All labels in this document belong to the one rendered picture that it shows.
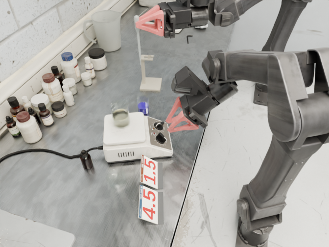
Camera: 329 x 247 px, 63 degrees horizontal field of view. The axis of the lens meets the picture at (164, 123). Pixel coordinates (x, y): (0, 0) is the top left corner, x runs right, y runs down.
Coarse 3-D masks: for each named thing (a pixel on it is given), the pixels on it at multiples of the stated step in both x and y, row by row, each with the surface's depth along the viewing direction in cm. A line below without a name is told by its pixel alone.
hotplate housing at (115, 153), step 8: (144, 120) 84; (120, 144) 77; (128, 144) 77; (136, 144) 77; (144, 144) 77; (104, 152) 77; (112, 152) 77; (120, 152) 77; (128, 152) 78; (136, 152) 78; (144, 152) 78; (152, 152) 79; (160, 152) 79; (168, 152) 80; (112, 160) 79; (120, 160) 80; (128, 160) 81
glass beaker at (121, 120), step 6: (114, 102) 77; (120, 102) 78; (126, 102) 77; (114, 108) 78; (120, 108) 79; (126, 108) 79; (114, 114) 75; (120, 114) 74; (126, 114) 76; (114, 120) 77; (120, 120) 76; (126, 120) 77; (114, 126) 79; (120, 126) 78; (126, 126) 79
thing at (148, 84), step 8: (144, 56) 100; (152, 56) 100; (144, 64) 102; (144, 72) 104; (144, 80) 106; (152, 80) 109; (160, 80) 109; (144, 88) 105; (152, 88) 105; (160, 88) 106
